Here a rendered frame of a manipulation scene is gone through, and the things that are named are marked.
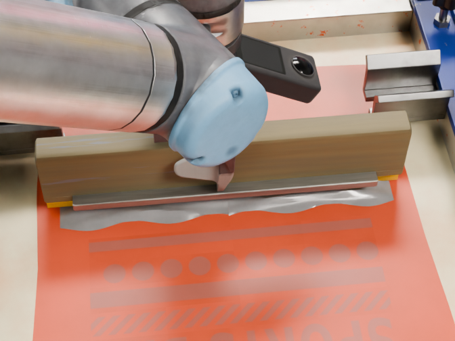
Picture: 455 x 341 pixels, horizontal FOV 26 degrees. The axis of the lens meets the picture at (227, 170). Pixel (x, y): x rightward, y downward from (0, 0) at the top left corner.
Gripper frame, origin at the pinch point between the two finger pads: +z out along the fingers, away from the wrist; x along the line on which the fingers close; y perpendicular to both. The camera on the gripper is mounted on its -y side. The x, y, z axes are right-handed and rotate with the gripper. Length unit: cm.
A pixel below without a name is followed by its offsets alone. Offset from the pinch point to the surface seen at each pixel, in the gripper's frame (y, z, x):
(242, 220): -1.5, 5.0, 3.8
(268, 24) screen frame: -7.7, 1.8, -22.5
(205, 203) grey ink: 2.2, 4.4, 1.6
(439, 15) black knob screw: -27.4, -1.1, -18.8
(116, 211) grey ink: 11.8, 4.6, 1.6
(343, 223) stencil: -12.2, 4.9, 5.4
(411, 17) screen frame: -25.4, 2.4, -22.6
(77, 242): 16.0, 5.0, 4.9
